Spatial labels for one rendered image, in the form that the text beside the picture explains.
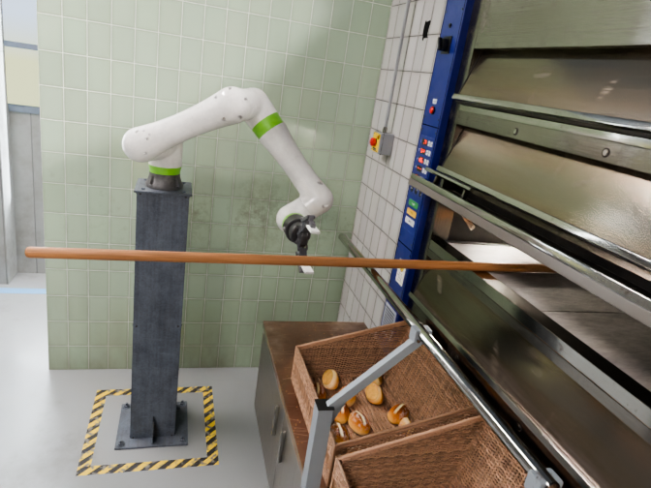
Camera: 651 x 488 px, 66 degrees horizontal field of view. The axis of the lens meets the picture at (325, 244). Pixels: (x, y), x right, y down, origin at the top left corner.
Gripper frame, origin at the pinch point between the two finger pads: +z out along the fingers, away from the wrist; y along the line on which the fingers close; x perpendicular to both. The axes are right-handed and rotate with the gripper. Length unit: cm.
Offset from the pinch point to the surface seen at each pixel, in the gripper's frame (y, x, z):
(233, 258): 0.1, 25.1, 8.1
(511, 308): 3, -55, 30
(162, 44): -55, 52, -117
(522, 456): 3, -17, 87
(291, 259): -0.1, 8.2, 7.8
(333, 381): 55, -19, -10
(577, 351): 1, -55, 57
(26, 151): 28, 144, -247
